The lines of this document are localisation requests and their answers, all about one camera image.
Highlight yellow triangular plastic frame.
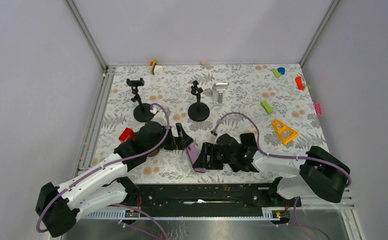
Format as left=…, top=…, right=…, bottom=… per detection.
left=271, top=119, right=299, bottom=145

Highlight red toy car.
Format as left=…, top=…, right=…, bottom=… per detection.
left=118, top=127, right=135, bottom=143

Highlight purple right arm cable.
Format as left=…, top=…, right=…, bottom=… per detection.
left=210, top=111, right=353, bottom=240

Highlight blue heart block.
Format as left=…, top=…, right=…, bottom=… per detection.
left=277, top=67, right=286, bottom=75

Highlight pink lego brick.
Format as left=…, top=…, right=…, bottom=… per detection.
left=313, top=103, right=323, bottom=116

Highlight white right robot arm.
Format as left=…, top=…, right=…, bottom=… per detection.
left=189, top=133, right=351, bottom=206

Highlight blue-edged smartphone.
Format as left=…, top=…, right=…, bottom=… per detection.
left=240, top=132, right=257, bottom=148

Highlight black round-base phone stand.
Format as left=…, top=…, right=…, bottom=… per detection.
left=126, top=77, right=154, bottom=123

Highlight black phone stand with phone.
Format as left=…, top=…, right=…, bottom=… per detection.
left=187, top=80, right=210, bottom=122

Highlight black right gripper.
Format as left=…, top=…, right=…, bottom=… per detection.
left=192, top=141, right=237, bottom=170

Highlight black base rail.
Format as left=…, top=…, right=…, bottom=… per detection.
left=122, top=181, right=302, bottom=218

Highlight green toy block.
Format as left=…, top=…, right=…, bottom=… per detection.
left=260, top=100, right=274, bottom=115

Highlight stacked coloured blocks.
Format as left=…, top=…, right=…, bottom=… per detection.
left=150, top=59, right=164, bottom=75

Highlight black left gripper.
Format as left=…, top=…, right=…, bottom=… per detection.
left=146, top=122, right=193, bottom=155

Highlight red curved block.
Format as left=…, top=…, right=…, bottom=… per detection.
left=295, top=76, right=306, bottom=91

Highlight purple-edged smartphone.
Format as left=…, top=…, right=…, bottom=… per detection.
left=185, top=144, right=206, bottom=173

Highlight floral patterned mat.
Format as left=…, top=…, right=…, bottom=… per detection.
left=83, top=63, right=327, bottom=168

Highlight lime green block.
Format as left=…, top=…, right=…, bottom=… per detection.
left=272, top=68, right=281, bottom=78

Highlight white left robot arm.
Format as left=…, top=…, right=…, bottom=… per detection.
left=35, top=121, right=194, bottom=237

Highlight silver metal phone stand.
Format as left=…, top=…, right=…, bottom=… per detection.
left=212, top=82, right=229, bottom=106

